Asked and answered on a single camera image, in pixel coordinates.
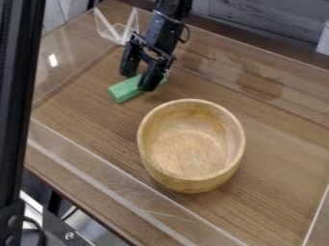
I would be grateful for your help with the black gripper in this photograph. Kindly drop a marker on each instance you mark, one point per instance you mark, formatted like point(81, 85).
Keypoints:
point(152, 48)

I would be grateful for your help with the green rectangular block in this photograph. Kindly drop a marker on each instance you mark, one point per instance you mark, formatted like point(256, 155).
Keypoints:
point(125, 90)

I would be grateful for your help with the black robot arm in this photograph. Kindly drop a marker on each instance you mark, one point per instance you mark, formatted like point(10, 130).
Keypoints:
point(175, 8)

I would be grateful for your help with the brown wooden bowl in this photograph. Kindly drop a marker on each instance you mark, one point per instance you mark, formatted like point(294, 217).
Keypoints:
point(191, 143)

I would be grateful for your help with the clear acrylic tray enclosure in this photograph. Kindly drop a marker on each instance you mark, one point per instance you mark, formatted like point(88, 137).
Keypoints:
point(82, 149)

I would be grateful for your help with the black metal frame post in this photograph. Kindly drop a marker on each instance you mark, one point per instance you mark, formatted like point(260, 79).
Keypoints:
point(21, 18)

